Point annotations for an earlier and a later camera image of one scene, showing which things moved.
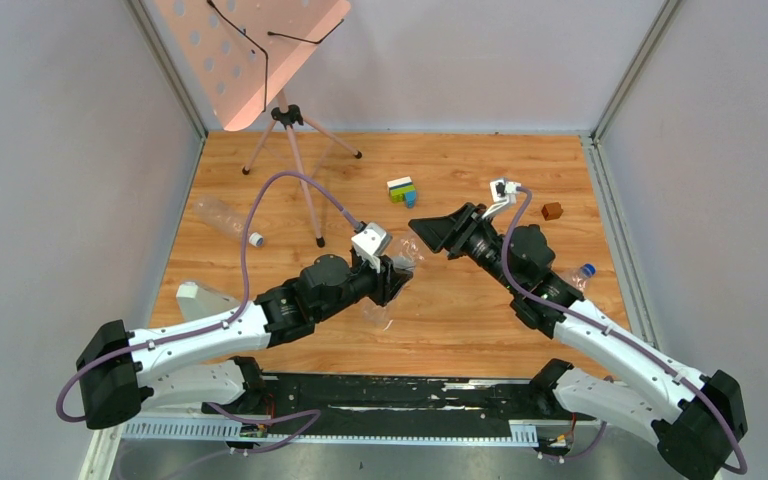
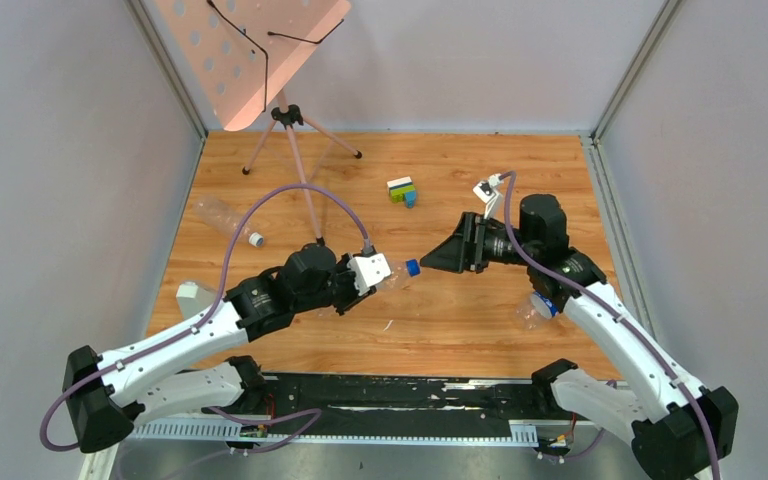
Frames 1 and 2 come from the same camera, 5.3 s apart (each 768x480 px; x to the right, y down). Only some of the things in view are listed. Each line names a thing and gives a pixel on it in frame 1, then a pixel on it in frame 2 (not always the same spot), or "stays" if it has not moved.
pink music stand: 244,53 stays
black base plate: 404,404 stays
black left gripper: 393,281 → 347,291
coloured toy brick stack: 402,191 stays
